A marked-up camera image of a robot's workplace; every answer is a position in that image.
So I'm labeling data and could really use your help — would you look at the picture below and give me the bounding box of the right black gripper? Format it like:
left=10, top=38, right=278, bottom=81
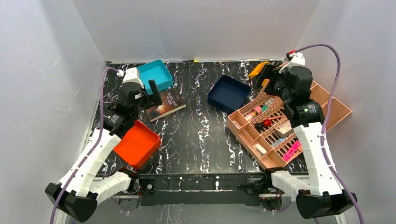
left=251, top=63, right=292, bottom=103

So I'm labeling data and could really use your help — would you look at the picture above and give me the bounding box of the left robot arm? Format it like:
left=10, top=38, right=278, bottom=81
left=45, top=80, right=162, bottom=223

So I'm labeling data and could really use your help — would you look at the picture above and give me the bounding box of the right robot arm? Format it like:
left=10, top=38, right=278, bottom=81
left=249, top=62, right=357, bottom=219

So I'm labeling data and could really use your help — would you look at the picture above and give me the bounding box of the yellow plastic bin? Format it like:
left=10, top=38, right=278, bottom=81
left=248, top=61, right=272, bottom=79

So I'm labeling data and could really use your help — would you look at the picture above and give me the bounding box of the paperback book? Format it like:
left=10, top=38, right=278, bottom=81
left=146, top=88, right=186, bottom=122

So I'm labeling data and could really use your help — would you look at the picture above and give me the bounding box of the teal plastic bin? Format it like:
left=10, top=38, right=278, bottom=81
left=137, top=60, right=173, bottom=95

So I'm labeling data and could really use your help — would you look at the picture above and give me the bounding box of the pink desk organizer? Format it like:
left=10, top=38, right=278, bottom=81
left=226, top=78, right=353, bottom=171

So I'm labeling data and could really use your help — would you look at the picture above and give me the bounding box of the orange plastic bin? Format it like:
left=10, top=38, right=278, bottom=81
left=113, top=120, right=161, bottom=170

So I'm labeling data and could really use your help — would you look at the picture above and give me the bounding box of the red black small tool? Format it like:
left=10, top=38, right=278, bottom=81
left=254, top=119, right=271, bottom=132

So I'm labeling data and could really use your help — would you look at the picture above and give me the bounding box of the dark blue plastic bin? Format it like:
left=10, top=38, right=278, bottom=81
left=207, top=75, right=252, bottom=114

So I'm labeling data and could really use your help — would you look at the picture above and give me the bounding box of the pink eraser block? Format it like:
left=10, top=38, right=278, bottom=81
left=283, top=140, right=302, bottom=161

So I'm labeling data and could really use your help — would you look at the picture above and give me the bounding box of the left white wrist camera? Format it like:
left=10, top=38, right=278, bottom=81
left=116, top=67, right=144, bottom=89

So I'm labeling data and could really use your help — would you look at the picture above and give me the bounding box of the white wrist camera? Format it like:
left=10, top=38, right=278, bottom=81
left=116, top=67, right=144, bottom=89
left=278, top=50, right=305, bottom=74

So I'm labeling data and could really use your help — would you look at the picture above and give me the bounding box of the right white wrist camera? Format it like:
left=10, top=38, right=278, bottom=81
left=278, top=50, right=305, bottom=74

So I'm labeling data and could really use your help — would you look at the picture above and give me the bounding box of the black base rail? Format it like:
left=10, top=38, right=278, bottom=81
left=110, top=171, right=295, bottom=214

